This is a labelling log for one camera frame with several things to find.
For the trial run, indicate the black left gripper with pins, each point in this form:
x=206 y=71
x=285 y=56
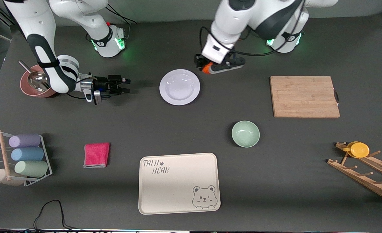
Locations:
x=199 y=61

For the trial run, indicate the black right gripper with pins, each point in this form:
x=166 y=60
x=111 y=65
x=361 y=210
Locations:
x=102 y=85

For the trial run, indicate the orange fruit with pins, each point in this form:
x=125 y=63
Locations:
x=206 y=69

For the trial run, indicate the white round plate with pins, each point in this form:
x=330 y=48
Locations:
x=179 y=87

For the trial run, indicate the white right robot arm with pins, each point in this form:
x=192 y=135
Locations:
x=45 y=48

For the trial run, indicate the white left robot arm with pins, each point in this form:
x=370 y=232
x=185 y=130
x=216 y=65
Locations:
x=262 y=19

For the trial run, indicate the pink folded cloth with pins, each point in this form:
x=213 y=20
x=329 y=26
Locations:
x=96 y=155

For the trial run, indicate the metal scoop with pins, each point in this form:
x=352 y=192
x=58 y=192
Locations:
x=37 y=79

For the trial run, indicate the light green bowl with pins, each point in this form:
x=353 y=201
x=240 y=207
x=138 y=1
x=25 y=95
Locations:
x=245 y=134

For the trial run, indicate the pink bowl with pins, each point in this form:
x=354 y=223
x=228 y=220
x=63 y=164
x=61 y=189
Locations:
x=27 y=87

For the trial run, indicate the wooden cutting board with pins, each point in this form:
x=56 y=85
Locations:
x=304 y=97

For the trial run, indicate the purple cup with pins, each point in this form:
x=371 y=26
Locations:
x=25 y=140

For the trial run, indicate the beige bear print tray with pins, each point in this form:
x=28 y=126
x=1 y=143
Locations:
x=178 y=184

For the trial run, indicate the blue cup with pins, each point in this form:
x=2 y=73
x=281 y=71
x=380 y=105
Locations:
x=27 y=154

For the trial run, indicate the green cup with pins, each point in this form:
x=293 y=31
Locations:
x=31 y=168

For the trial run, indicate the beige cup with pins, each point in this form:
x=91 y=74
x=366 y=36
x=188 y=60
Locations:
x=1 y=177

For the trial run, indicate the yellow cup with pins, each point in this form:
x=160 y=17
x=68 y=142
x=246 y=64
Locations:
x=358 y=149

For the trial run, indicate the wooden peg drying rack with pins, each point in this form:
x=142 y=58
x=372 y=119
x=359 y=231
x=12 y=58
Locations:
x=365 y=176

